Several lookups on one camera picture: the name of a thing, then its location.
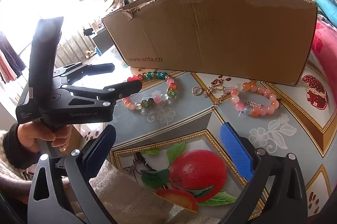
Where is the multicolour bead bracelet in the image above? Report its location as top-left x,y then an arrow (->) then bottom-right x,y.
122,71 -> 178,111

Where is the pink orange bead bracelet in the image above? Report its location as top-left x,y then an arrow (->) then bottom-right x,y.
230,81 -> 281,118

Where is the gold chain jewelry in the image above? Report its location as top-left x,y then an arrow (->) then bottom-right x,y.
202,79 -> 234,110

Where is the left hand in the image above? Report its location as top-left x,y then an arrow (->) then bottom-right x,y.
17,121 -> 72,153

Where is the dark grey cabinet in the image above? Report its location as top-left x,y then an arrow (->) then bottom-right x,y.
92,28 -> 114,54

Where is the white fluffy towel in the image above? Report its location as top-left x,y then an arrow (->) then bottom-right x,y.
90,160 -> 219,224

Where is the pink floral blanket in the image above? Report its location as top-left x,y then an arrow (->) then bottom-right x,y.
312,19 -> 337,101

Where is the brown cardboard box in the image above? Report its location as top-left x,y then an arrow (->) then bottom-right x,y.
102,0 -> 318,86

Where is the blue patterned pillow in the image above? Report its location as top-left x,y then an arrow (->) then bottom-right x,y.
314,0 -> 336,27

